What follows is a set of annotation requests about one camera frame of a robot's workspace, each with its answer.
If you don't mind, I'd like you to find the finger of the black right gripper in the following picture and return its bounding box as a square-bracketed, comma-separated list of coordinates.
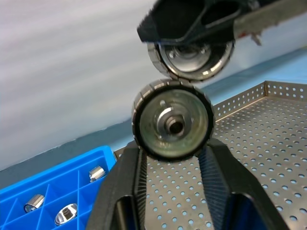
[136, 0, 259, 45]

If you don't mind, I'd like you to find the silver metal roller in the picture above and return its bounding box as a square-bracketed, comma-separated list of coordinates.
[146, 39, 235, 84]
[88, 165, 106, 183]
[23, 194, 46, 214]
[54, 203, 79, 226]
[130, 80, 215, 163]

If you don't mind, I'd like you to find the blue compartment tray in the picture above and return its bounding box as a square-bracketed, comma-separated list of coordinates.
[0, 146, 118, 230]

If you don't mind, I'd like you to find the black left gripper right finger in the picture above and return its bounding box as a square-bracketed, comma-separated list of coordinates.
[197, 140, 290, 230]

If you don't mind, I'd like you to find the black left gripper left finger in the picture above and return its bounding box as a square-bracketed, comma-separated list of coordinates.
[85, 145, 149, 230]

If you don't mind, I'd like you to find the perforated steel tray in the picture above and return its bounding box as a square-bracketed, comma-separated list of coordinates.
[112, 80, 307, 230]

